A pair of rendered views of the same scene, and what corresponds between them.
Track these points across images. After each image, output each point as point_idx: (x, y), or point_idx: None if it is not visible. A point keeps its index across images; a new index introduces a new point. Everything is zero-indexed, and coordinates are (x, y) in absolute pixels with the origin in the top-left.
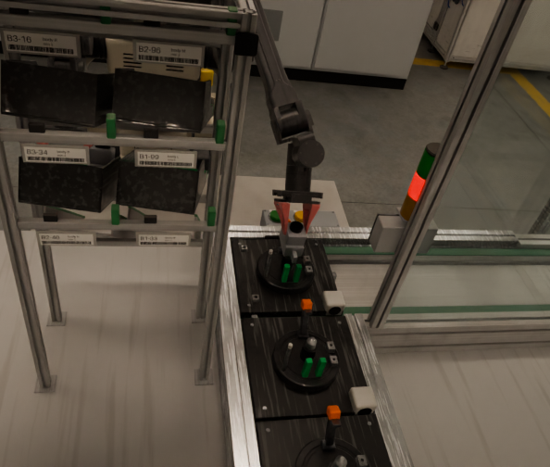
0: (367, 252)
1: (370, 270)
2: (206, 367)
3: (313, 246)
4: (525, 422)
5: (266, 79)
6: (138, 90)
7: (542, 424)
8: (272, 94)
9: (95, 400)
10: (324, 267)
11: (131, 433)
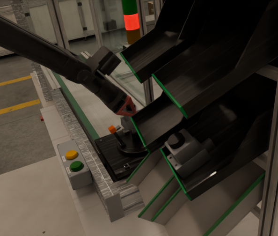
0: (91, 127)
1: (100, 129)
2: None
3: (103, 141)
4: (160, 90)
5: (55, 50)
6: None
7: (158, 87)
8: (67, 54)
9: None
10: (121, 132)
11: None
